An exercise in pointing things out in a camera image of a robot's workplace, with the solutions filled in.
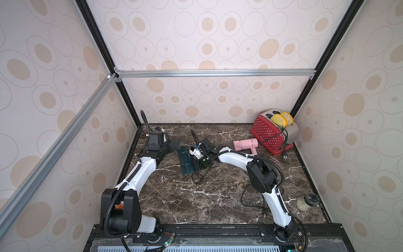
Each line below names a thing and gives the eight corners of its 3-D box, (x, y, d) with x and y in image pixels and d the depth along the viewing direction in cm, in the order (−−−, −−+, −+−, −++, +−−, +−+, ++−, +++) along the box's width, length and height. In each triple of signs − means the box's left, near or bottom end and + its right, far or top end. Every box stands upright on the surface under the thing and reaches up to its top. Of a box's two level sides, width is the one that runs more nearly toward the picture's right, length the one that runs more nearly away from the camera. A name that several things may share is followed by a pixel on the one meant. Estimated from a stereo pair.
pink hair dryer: (234, 155, 105) (236, 149, 100) (233, 143, 111) (234, 138, 106) (257, 155, 105) (260, 149, 100) (254, 143, 111) (256, 138, 106)
